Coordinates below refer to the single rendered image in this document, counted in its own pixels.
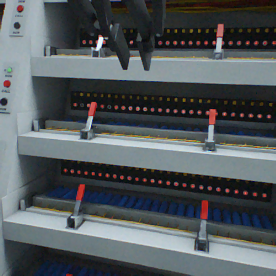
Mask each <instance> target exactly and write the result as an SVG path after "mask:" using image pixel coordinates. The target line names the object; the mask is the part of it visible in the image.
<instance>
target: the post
mask: <svg viewBox="0 0 276 276"><path fill-rule="evenodd" d="M14 2H15V0H6V6H5V9H4V16H3V20H2V26H1V32H0V81H1V75H2V68H3V65H4V62H19V65H18V72H17V78H16V82H15V89H14V95H13V99H12V106H11V109H10V113H3V112H0V141H5V142H6V143H5V147H4V153H3V158H2V162H1V167H0V276H2V274H3V273H4V272H5V271H6V270H7V269H8V268H9V267H11V266H12V265H13V264H14V263H15V262H17V261H18V260H19V259H20V258H21V257H22V256H23V255H24V254H25V253H26V252H27V251H28V250H29V249H30V248H32V247H33V246H34V245H32V244H29V243H23V242H19V241H13V240H8V239H4V236H3V227H2V210H1V198H2V197H4V196H6V195H8V194H10V193H11V192H13V191H16V190H18V189H19V188H21V187H23V186H24V185H27V184H28V183H30V182H31V181H33V180H35V179H37V178H39V177H40V176H42V175H44V174H45V173H48V172H49V171H50V187H51V188H52V189H53V186H54V179H55V172H56V167H57V160H58V159H57V158H47V157H41V156H31V155H20V154H18V142H17V121H16V113H21V112H28V111H32V110H38V109H42V108H49V107H54V106H58V105H60V120H61V121H62V120H64V116H65V108H66V104H67V97H68V88H69V84H70V78H59V77H43V76H32V75H31V51H30V34H32V35H37V36H42V37H45V38H49V39H54V40H58V41H62V42H65V43H69V44H70V49H74V48H75V41H76V33H77V29H78V21H79V18H78V17H77V15H76V14H75V12H74V10H73V9H72V8H71V6H70V4H69V3H68V2H44V0H30V3H29V6H28V13H27V17H26V24H25V30H24V34H23V36H9V31H10V25H11V21H12V11H13V8H14Z"/></svg>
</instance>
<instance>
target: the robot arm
mask: <svg viewBox="0 0 276 276"><path fill-rule="evenodd" d="M67 1H68V3H69V4H70V6H71V8H72V9H73V10H74V12H75V14H76V15H77V17H78V18H79V20H80V22H81V23H82V24H83V26H84V27H85V29H86V31H87V33H88V35H89V36H92V37H96V36H97V35H100V36H102V37H103V39H105V40H106V42H107V44H108V46H109V48H110V50H111V51H112V52H115V53H116V55H117V58H118V60H119V62H120V65H121V67H122V69H123V70H128V66H129V60H130V57H131V53H130V51H129V48H128V45H127V42H126V40H125V37H124V34H123V31H122V28H121V25H120V23H115V25H114V22H115V19H114V20H113V16H112V9H111V5H110V0H91V1H93V2H94V6H95V9H94V7H93V6H92V4H91V2H90V0H67ZM121 1H124V2H125V4H126V6H127V8H128V10H129V13H130V14H131V17H132V20H133V22H134V24H135V26H136V28H137V30H138V32H137V38H136V44H137V47H138V50H139V54H140V57H141V61H142V64H143V67H144V70H146V71H149V70H150V66H151V61H152V52H153V50H154V45H155V40H154V36H156V37H162V35H163V31H164V23H165V0H152V11H153V20H151V17H150V14H149V12H148V9H147V6H146V5H145V2H144V0H121ZM113 25H114V27H113Z"/></svg>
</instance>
